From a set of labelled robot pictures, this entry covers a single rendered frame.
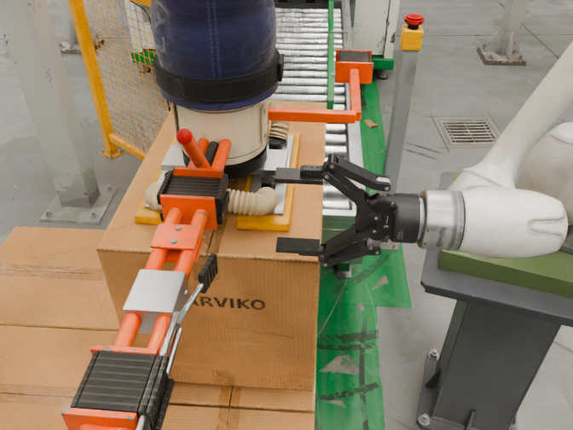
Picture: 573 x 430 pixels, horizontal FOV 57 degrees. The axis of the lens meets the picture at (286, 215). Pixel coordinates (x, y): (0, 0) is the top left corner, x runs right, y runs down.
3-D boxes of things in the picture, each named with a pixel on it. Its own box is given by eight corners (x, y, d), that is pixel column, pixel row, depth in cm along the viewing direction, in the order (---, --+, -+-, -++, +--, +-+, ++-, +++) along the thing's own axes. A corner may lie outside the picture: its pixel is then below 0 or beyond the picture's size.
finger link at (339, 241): (373, 210, 81) (379, 215, 82) (317, 242, 86) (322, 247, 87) (374, 225, 78) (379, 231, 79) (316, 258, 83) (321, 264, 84)
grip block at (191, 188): (173, 195, 88) (168, 165, 84) (230, 198, 87) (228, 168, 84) (159, 227, 81) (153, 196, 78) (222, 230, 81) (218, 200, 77)
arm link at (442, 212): (454, 264, 78) (413, 261, 78) (445, 224, 85) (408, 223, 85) (467, 216, 72) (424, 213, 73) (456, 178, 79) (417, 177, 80)
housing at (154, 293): (142, 292, 70) (136, 268, 68) (192, 295, 70) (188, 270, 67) (125, 333, 65) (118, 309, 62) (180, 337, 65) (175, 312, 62)
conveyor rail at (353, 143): (339, 25, 359) (341, -4, 347) (346, 25, 359) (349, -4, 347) (348, 256, 180) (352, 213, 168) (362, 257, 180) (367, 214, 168)
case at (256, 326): (193, 213, 164) (176, 96, 139) (321, 220, 162) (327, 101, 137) (136, 380, 118) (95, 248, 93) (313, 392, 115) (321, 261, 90)
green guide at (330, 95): (327, 2, 350) (328, -12, 345) (344, 2, 350) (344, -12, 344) (327, 117, 226) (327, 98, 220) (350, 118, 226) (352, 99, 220)
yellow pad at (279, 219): (258, 137, 123) (257, 119, 120) (300, 139, 123) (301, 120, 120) (235, 229, 97) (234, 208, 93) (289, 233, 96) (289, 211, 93)
